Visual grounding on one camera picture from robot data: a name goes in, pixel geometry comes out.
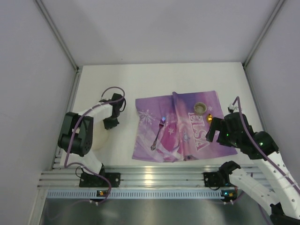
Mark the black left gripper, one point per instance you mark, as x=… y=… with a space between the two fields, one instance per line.
x=111 y=123

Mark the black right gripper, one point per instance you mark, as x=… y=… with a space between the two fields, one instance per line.
x=215 y=131

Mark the cream round plate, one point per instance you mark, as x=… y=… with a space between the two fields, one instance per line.
x=100 y=136

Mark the gold spoon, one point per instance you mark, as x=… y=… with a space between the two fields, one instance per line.
x=209 y=118

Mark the small speckled glass cup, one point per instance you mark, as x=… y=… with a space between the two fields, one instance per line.
x=200 y=108

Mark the iridescent purple fork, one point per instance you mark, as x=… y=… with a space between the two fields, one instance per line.
x=161 y=125

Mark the purple Elsa placemat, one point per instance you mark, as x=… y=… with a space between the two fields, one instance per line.
x=183 y=136

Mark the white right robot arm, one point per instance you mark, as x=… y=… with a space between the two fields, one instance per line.
x=282 y=201

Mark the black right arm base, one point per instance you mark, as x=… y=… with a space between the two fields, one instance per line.
x=215 y=181

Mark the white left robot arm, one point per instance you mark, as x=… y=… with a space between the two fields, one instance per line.
x=84 y=131

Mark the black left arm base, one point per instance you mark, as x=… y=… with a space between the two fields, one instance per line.
x=92 y=181

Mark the aluminium corner post left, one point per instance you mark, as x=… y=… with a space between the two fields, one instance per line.
x=57 y=34

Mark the aluminium corner post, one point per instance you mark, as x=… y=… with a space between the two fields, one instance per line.
x=57 y=34
x=266 y=27

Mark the white slotted cable duct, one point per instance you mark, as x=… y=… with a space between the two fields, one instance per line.
x=141 y=194

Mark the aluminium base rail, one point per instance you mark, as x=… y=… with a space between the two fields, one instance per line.
x=149 y=177

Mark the aluminium corner post right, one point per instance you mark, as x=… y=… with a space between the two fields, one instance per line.
x=266 y=27

